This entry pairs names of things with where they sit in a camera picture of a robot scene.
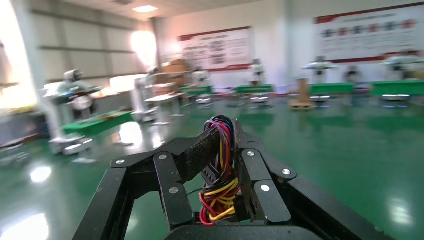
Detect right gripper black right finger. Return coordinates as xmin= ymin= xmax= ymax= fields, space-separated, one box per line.
xmin=233 ymin=120 xmax=298 ymax=225

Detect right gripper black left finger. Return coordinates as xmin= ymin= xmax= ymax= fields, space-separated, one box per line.
xmin=110 ymin=127 xmax=222 ymax=232

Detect red coloured cable bundle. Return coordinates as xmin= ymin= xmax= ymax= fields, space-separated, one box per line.
xmin=198 ymin=114 xmax=241 ymax=227

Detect white table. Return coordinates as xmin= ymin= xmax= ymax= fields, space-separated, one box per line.
xmin=145 ymin=92 xmax=187 ymax=126

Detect white robot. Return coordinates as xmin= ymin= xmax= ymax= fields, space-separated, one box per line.
xmin=42 ymin=68 xmax=104 ymax=157
xmin=131 ymin=67 xmax=159 ymax=124
xmin=193 ymin=67 xmax=214 ymax=108
xmin=249 ymin=58 xmax=267 ymax=86
xmin=303 ymin=55 xmax=338 ymax=84
xmin=383 ymin=53 xmax=424 ymax=81

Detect stacked cardboard boxes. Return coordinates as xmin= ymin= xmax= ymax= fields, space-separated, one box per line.
xmin=154 ymin=58 xmax=192 ymax=96

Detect long green table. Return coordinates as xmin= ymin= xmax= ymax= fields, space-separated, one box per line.
xmin=60 ymin=109 xmax=135 ymax=137

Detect wooden stand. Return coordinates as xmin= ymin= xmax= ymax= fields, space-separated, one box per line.
xmin=289 ymin=78 xmax=315 ymax=111

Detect white robot at left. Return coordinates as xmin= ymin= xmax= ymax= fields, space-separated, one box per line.
xmin=42 ymin=68 xmax=104 ymax=157

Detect ceiling light panel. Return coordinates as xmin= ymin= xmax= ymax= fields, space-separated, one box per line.
xmin=131 ymin=4 xmax=159 ymax=14

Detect small wall poster board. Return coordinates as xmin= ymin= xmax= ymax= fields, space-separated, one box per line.
xmin=178 ymin=26 xmax=253 ymax=73

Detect wide wall poster board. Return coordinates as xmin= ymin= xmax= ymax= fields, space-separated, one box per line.
xmin=313 ymin=2 xmax=424 ymax=64

